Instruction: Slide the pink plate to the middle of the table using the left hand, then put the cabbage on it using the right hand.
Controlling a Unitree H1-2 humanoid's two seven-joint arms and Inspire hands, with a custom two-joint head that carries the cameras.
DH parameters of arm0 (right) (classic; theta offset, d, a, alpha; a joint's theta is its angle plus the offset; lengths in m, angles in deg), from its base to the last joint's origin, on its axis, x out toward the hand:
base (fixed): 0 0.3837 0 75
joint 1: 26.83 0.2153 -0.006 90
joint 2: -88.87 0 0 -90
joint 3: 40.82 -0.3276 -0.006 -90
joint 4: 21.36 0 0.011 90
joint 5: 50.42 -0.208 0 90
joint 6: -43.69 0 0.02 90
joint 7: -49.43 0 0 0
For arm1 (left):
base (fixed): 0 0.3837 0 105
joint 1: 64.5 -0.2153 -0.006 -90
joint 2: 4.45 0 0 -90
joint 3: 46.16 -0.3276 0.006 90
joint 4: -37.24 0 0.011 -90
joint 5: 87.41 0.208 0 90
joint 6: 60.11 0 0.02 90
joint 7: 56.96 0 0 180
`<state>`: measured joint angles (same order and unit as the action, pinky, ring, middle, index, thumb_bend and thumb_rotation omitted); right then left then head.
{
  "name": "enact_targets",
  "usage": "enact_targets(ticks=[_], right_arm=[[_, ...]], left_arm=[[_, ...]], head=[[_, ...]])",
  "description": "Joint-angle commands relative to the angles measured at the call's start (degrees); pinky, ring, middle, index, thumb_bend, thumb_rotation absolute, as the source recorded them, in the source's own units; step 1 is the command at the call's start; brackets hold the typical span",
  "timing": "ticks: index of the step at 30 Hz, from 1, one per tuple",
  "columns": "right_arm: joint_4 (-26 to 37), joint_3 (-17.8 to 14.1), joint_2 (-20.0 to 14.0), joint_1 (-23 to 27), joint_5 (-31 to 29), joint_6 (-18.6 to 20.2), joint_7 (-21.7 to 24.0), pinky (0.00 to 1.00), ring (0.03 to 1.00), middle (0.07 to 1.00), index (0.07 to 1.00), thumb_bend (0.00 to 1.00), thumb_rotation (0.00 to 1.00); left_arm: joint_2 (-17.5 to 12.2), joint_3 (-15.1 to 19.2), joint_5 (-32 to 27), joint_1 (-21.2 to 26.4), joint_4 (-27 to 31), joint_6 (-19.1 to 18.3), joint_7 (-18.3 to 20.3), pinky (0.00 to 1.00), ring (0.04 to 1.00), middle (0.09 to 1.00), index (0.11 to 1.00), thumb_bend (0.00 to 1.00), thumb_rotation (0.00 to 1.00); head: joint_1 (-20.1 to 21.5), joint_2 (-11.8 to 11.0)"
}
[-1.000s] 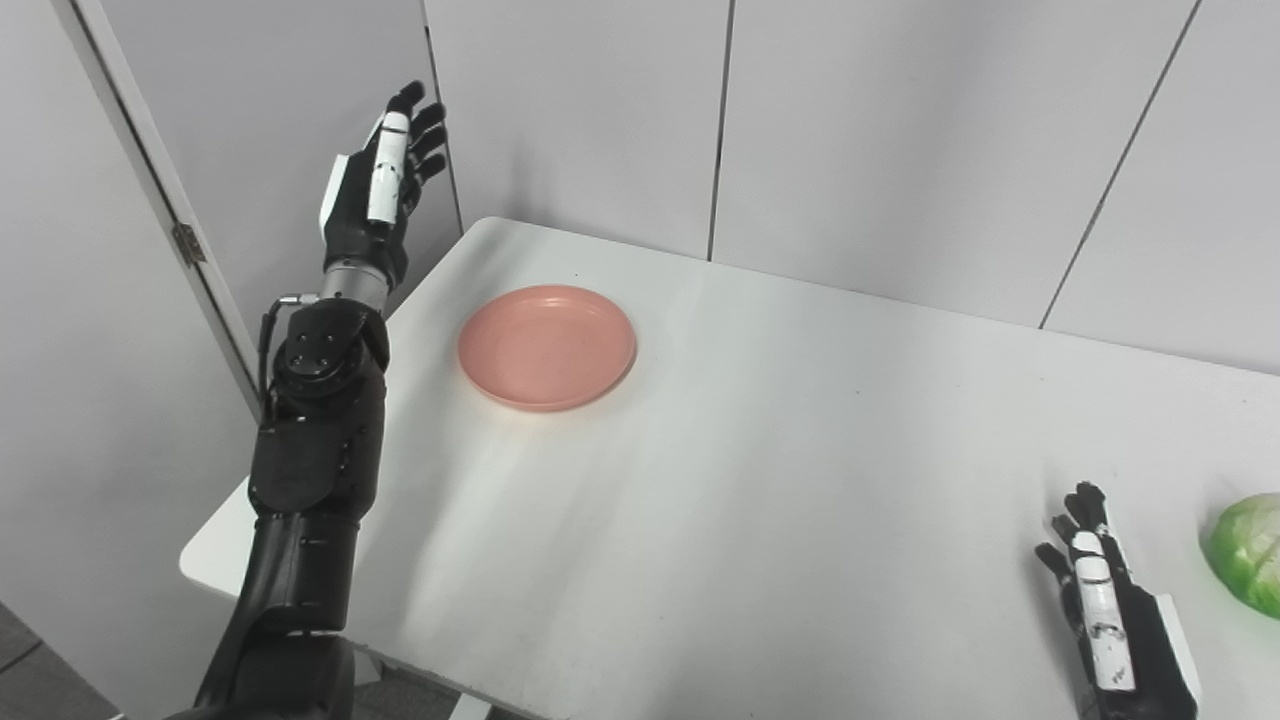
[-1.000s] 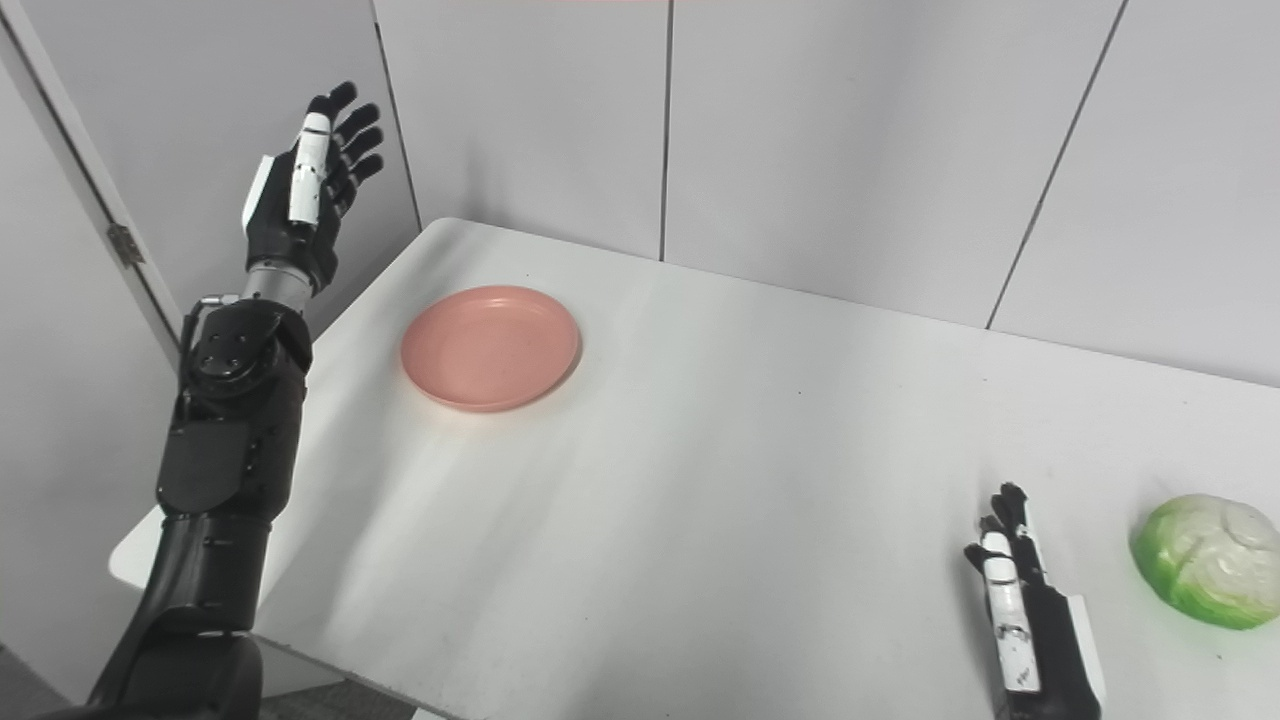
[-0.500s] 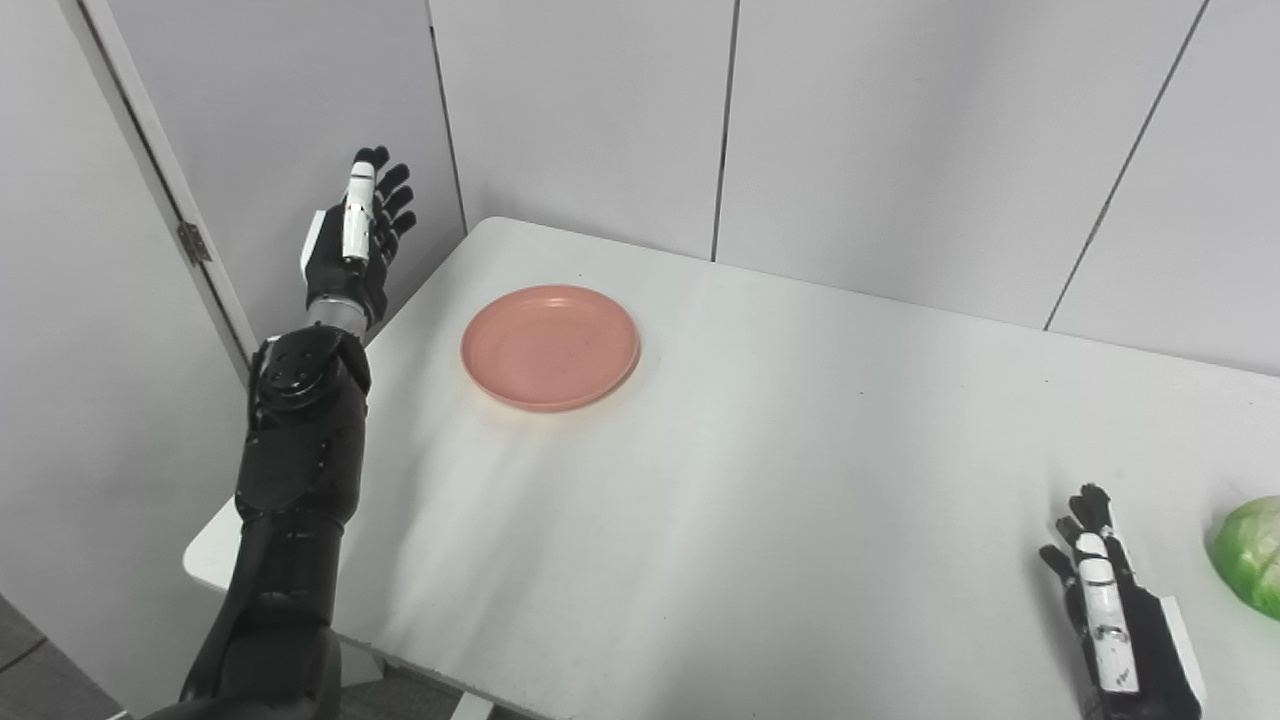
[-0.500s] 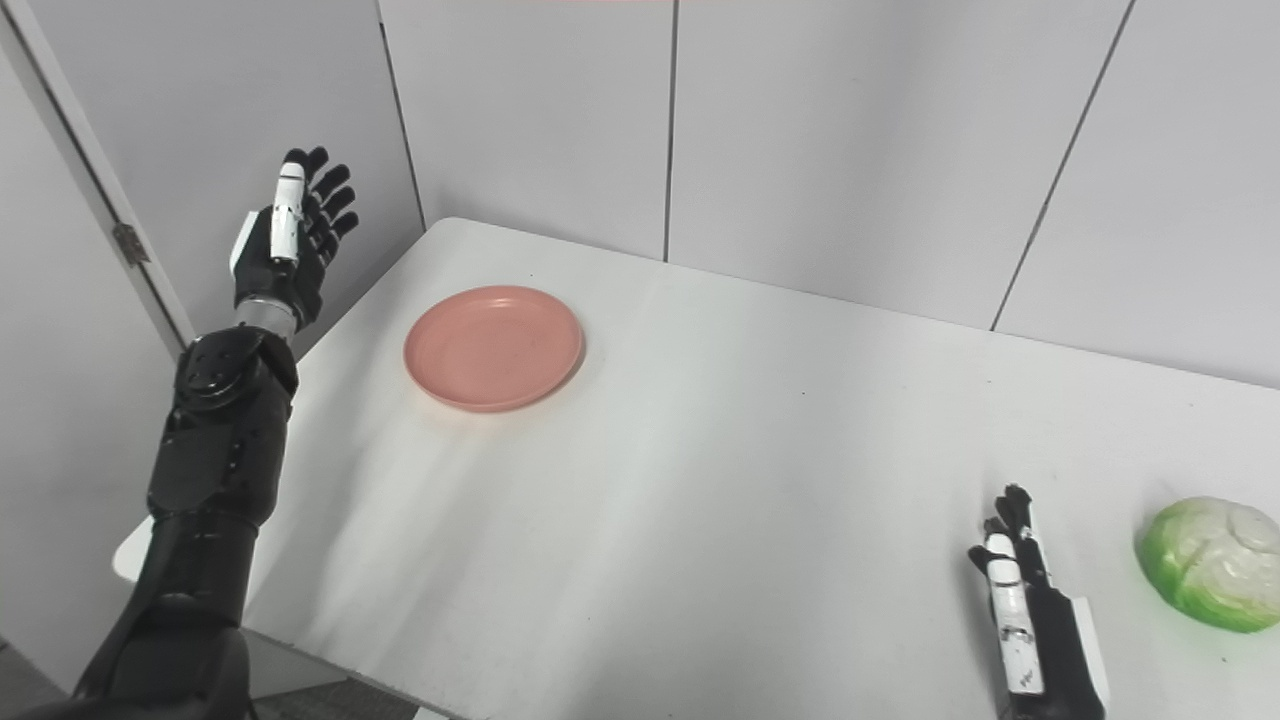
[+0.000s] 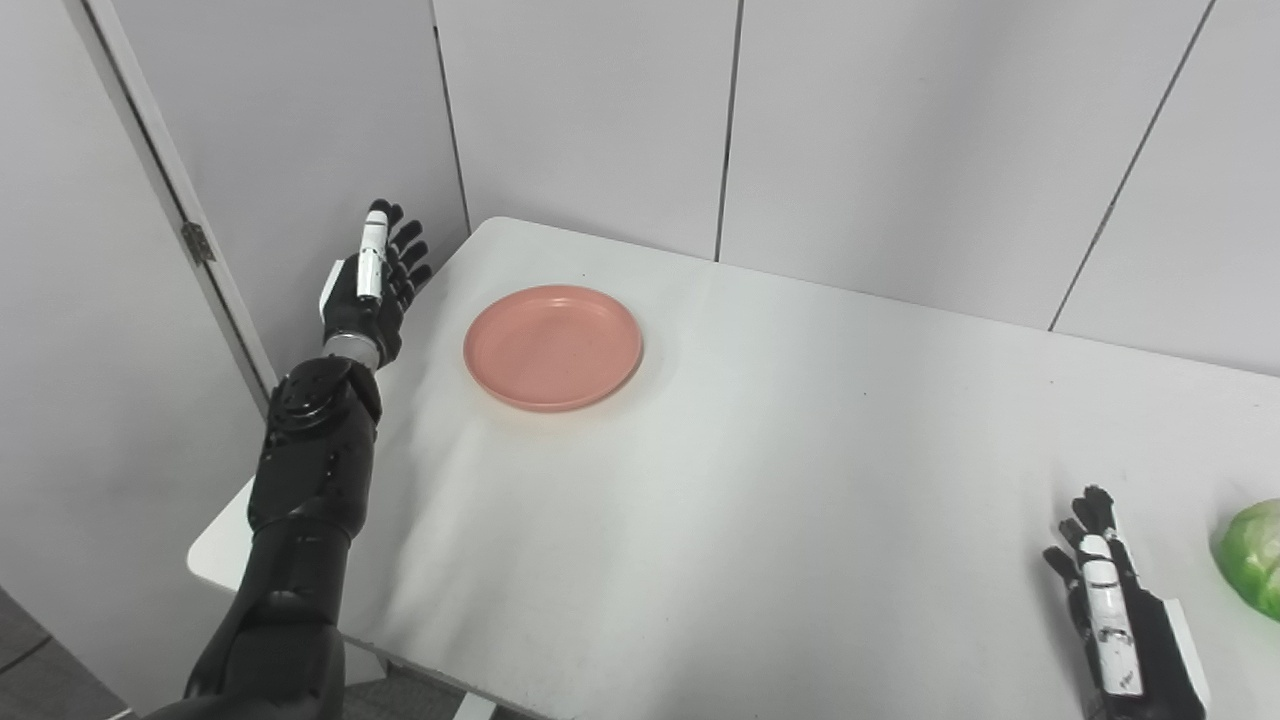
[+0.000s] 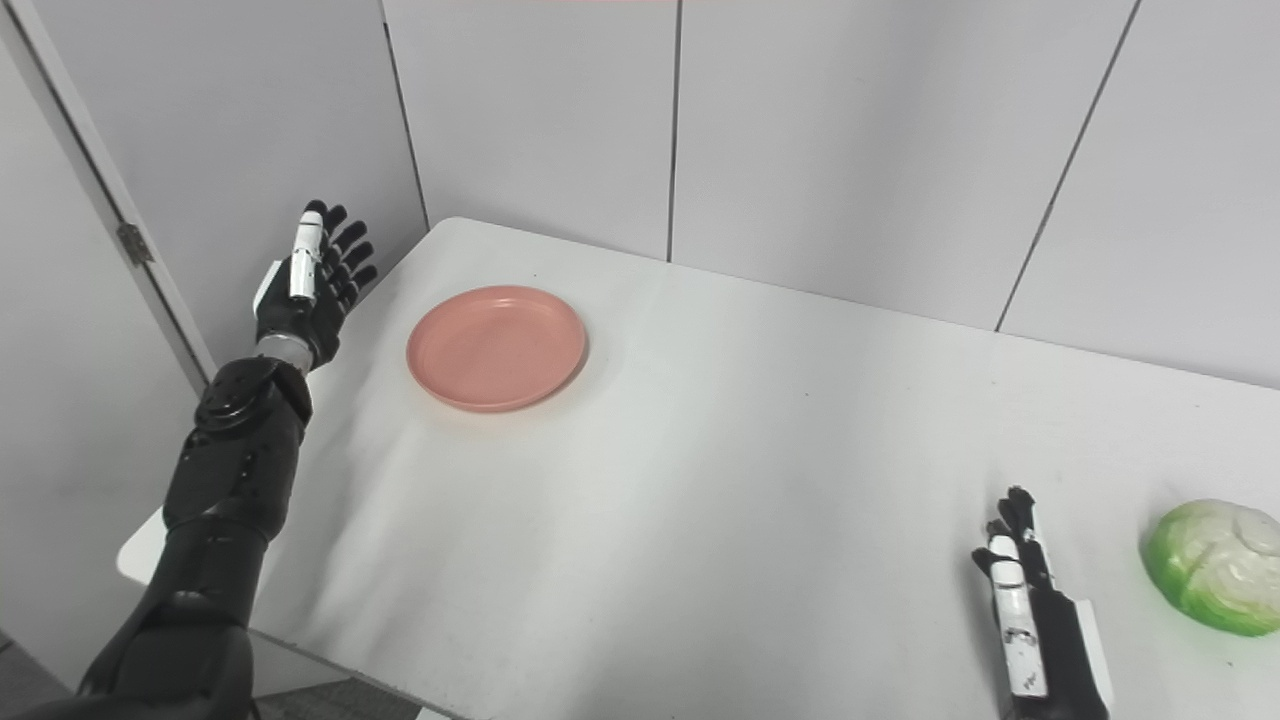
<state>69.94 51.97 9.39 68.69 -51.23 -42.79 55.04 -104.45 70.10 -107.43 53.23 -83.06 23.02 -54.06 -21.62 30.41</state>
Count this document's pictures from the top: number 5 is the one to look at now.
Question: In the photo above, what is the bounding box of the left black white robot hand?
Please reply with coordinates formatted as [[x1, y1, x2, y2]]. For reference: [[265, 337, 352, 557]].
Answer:
[[319, 199, 434, 371]]

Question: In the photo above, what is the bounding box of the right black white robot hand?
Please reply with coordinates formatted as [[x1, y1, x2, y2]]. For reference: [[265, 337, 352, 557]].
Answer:
[[1043, 486, 1211, 720]]

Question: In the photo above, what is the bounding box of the green white cabbage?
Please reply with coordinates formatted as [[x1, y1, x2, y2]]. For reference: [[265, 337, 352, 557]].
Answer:
[[1213, 499, 1280, 622]]

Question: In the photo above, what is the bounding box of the pink plate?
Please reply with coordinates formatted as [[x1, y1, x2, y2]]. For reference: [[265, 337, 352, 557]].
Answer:
[[463, 285, 644, 413]]

